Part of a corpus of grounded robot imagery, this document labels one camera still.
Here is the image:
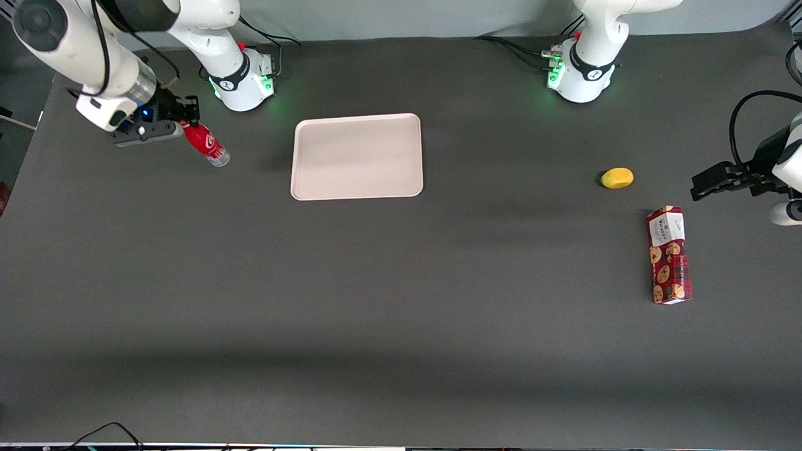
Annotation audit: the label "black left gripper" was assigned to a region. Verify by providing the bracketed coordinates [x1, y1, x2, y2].
[691, 125, 792, 202]

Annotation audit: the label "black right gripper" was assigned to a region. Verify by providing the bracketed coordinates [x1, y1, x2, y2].
[147, 87, 201, 125]

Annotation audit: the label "small red coke bottle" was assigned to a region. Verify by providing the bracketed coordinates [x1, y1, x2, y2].
[180, 122, 231, 168]

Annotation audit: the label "white rectangular plastic tray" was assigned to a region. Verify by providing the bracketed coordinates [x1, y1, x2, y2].
[290, 113, 425, 202]

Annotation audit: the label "red tartan cookie box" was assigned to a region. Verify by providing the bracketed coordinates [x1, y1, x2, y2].
[646, 205, 694, 306]

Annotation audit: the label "yellow lemon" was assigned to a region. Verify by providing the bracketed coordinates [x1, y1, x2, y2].
[600, 167, 635, 190]

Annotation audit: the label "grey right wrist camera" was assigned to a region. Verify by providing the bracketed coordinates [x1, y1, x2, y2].
[112, 118, 186, 149]

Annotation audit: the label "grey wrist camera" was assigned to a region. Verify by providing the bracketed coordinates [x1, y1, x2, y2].
[769, 199, 802, 227]
[112, 118, 186, 149]

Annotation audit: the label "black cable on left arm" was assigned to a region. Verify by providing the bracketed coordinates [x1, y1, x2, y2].
[728, 90, 802, 174]

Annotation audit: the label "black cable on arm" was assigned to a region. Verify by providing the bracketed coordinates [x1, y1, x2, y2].
[78, 0, 182, 98]
[728, 90, 802, 174]

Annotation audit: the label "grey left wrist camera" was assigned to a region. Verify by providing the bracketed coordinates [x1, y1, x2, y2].
[769, 199, 802, 227]

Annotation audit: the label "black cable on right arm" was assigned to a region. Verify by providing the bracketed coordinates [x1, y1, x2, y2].
[78, 0, 182, 98]

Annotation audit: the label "black cables at right base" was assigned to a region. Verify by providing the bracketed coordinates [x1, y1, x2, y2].
[237, 15, 303, 80]

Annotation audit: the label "black cables at base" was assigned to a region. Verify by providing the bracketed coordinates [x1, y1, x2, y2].
[474, 34, 560, 71]
[237, 15, 303, 80]

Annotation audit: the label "black cable at table edge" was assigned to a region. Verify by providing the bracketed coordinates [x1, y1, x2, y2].
[785, 39, 802, 90]

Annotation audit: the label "black cables at left base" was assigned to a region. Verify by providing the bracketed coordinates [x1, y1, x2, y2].
[474, 34, 560, 71]

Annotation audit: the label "black looped cable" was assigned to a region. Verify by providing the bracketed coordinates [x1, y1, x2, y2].
[61, 422, 146, 451]

